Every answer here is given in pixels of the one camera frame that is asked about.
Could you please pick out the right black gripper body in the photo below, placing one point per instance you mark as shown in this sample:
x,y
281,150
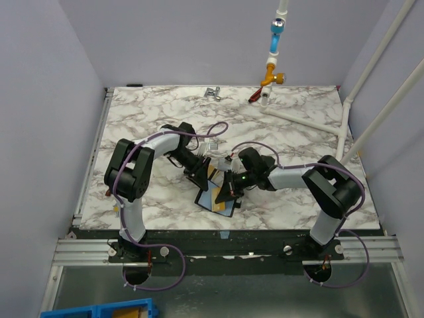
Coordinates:
x,y
230,185

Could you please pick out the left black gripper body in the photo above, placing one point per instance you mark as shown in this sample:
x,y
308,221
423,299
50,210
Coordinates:
x,y
193,163

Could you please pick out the black leather card holder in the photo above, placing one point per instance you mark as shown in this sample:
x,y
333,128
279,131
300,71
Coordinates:
x,y
208,201

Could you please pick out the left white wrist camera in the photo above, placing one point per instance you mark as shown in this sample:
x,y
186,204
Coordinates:
x,y
205,147

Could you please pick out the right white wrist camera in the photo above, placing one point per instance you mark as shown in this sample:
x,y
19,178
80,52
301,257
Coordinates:
x,y
232,164

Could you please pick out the white PVC pipe frame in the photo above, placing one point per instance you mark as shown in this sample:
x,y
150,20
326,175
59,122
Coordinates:
x,y
342,131

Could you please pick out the orange pipe valve fitting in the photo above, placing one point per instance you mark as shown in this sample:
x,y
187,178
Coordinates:
x,y
271,77

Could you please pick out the red handled tool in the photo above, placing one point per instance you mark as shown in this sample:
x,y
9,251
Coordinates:
x,y
255,96

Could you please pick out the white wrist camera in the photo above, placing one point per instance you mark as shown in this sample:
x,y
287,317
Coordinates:
x,y
205,147
232,164

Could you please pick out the silver metal clamp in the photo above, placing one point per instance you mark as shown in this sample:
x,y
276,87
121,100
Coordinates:
x,y
210,92

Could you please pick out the blue plastic bin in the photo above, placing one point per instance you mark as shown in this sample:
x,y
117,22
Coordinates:
x,y
105,310

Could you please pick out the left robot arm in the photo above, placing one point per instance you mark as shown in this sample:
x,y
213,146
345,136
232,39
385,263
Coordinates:
x,y
130,168

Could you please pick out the gold credit card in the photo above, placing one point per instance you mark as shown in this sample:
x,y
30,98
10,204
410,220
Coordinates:
x,y
218,205
212,172

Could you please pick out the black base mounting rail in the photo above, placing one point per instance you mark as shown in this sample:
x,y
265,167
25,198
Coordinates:
x,y
222,253

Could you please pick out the silver grey credit card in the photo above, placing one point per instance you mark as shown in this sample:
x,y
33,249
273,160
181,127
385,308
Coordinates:
x,y
223,165

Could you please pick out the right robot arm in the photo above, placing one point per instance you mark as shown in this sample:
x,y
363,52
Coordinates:
x,y
337,191

